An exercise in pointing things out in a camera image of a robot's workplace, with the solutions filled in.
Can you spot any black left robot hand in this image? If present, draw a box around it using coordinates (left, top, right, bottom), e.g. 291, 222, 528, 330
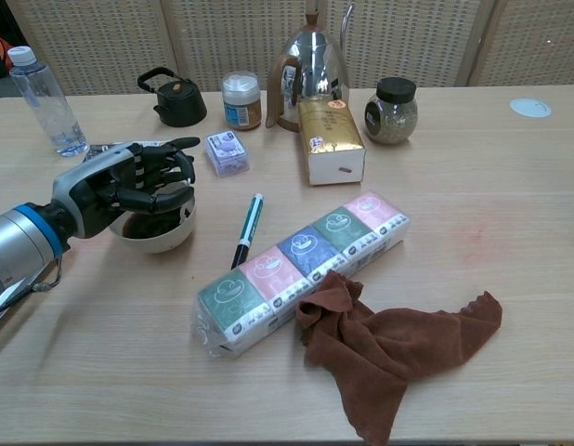
51, 136, 202, 241

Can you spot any dark object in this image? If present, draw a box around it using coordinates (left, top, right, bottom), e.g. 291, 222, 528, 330
121, 208, 187, 240

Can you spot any cream ceramic bowl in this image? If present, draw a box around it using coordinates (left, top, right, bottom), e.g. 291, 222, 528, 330
109, 181, 198, 256

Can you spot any gold rectangular box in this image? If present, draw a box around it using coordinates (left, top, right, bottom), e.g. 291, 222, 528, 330
297, 99, 366, 187

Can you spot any blue blister pack card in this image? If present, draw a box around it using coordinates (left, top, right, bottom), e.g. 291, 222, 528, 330
82, 138, 182, 163

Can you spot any clear plastic water bottle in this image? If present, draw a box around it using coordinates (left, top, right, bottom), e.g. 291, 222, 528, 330
7, 46, 89, 158

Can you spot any black cast iron teapot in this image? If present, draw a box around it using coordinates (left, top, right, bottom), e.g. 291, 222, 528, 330
137, 67, 208, 128

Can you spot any small clear plastic box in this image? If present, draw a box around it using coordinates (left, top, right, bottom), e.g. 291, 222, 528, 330
203, 130, 251, 177

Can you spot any stainless steel tray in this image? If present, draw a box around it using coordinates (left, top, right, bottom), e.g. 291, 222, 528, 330
0, 273, 56, 332

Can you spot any woven rattan screen panel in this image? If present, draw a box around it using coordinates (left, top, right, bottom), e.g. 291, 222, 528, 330
7, 0, 177, 97
467, 0, 574, 87
161, 0, 484, 90

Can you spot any green white marker pen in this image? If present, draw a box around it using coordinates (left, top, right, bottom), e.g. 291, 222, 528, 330
229, 192, 265, 271

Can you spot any white lidded spread jar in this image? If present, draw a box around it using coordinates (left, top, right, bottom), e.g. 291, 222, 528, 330
221, 71, 263, 132

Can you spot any multicolour tissue packet bundle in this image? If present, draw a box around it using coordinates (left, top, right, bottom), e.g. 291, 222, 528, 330
191, 190, 413, 359

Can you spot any stainless steel gooseneck kettle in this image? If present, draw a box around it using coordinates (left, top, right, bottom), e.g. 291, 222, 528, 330
265, 4, 356, 132

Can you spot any black lidded glass jar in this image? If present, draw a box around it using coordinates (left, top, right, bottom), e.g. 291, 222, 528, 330
364, 77, 419, 145

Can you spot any brown microfibre cloth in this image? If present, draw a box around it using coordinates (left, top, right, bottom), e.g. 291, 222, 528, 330
294, 271, 503, 446

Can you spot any white round table grommet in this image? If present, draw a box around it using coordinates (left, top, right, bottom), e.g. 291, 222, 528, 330
509, 98, 553, 118

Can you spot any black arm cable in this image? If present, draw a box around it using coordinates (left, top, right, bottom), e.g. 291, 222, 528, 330
0, 253, 64, 318

